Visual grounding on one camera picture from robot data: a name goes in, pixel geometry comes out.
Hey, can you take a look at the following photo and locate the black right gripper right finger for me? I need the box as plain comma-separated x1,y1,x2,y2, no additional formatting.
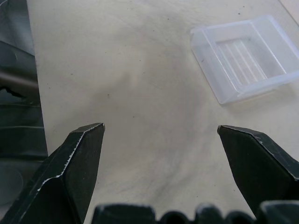
217,125,299,217

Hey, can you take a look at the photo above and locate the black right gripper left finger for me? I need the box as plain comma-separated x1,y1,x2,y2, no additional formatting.
0,123,106,224

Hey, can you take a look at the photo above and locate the clear plastic container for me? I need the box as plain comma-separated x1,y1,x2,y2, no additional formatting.
189,14,299,105

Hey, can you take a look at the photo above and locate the dark rounded shape under table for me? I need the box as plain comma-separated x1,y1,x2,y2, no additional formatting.
0,0,49,206

